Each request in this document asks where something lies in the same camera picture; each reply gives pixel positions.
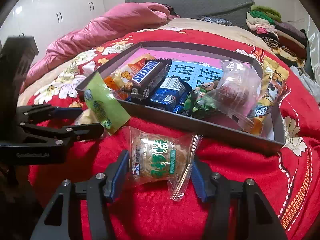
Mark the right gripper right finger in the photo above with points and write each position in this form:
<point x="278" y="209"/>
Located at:
<point x="256" y="218"/>

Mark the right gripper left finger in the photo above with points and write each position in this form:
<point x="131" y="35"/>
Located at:
<point x="61" y="219"/>

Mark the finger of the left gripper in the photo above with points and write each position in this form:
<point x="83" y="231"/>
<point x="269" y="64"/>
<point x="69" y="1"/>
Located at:
<point x="34" y="114"/>
<point x="73" y="133"/>

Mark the green yellow snack packet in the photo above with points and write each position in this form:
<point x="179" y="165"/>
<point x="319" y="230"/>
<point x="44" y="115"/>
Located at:
<point x="102" y="107"/>

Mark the orange rice cake packet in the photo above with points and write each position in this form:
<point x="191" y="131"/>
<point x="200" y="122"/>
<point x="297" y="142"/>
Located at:
<point x="122" y="75"/>

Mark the green label rice cracker pack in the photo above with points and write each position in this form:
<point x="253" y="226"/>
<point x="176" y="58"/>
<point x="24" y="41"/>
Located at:
<point x="155" y="157"/>

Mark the snickers bar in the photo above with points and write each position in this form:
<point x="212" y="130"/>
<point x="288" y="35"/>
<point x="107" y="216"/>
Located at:
<point x="147" y="79"/>

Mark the blue wafer packet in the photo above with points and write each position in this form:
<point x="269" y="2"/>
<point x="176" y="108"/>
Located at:
<point x="170" y="95"/>

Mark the clear pastry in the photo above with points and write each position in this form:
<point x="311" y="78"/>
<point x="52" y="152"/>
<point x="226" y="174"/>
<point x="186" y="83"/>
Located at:
<point x="236" y="93"/>

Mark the black green pea snack pack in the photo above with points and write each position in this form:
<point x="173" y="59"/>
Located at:
<point x="194" y="105"/>

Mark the yellow cow snack packet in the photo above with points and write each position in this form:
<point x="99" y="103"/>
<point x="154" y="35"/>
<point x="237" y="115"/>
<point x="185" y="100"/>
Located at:
<point x="272" y="85"/>

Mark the white wardrobe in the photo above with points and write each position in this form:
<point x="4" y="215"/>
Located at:
<point x="48" y="20"/>

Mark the dark shallow box tray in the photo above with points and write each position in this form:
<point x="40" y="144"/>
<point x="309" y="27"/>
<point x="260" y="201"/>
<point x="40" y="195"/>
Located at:
<point x="274" y="130"/>

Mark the pink quilt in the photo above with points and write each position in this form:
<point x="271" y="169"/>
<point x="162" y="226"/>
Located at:
<point x="117" y="22"/>

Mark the floral basket with clothes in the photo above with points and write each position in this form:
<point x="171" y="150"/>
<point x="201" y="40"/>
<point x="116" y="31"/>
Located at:
<point x="312" y="87"/>

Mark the pink Chinese workbook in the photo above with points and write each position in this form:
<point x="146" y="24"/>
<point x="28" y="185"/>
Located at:
<point x="191" y="68"/>

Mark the beige bed sheet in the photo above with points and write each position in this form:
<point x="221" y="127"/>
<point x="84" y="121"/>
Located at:
<point x="57" y="86"/>

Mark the stack of folded clothes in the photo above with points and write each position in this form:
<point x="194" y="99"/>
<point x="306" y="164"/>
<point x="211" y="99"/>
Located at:
<point x="283" y="39"/>

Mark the white satin curtain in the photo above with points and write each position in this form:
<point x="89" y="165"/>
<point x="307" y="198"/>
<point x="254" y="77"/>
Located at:
<point x="313" y="37"/>

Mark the blue patterned cloth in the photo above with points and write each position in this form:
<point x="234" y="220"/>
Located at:
<point x="216" y="20"/>

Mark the grey headboard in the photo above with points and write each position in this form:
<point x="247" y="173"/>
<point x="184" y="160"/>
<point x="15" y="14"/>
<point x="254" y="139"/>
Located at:
<point x="231" y="10"/>

